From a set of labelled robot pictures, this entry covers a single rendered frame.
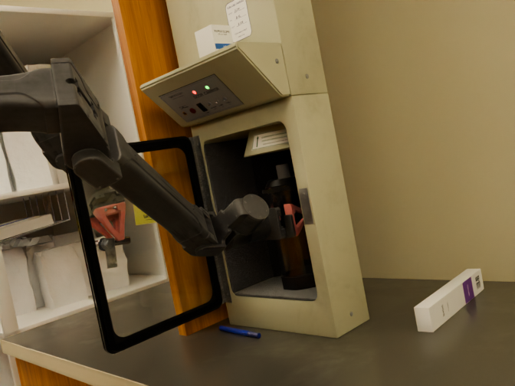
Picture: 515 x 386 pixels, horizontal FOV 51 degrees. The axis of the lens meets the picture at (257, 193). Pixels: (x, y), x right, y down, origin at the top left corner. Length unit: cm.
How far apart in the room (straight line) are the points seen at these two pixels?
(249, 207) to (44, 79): 47
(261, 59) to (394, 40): 50
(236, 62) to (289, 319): 53
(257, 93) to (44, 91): 48
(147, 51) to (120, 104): 104
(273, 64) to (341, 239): 36
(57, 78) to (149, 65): 65
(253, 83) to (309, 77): 12
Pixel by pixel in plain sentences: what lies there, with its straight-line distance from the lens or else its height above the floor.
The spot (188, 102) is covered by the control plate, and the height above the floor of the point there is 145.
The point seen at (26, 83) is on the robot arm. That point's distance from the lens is 66.
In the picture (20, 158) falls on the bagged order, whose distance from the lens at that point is 212.
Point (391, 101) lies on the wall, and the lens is 140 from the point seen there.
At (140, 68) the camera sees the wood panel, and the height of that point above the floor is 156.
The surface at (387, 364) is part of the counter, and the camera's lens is 93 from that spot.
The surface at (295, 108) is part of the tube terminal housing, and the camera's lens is 102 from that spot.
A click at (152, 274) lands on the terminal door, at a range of 115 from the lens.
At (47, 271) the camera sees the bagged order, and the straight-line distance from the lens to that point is 211.
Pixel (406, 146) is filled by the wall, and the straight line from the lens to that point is 139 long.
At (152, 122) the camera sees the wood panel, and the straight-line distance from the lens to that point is 126.
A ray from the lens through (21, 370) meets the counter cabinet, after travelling 178.
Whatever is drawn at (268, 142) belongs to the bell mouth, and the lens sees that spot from 111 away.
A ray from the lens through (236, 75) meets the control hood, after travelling 101.
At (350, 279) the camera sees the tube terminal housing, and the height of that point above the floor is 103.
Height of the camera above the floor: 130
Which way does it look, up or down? 3 degrees down
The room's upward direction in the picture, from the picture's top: 11 degrees counter-clockwise
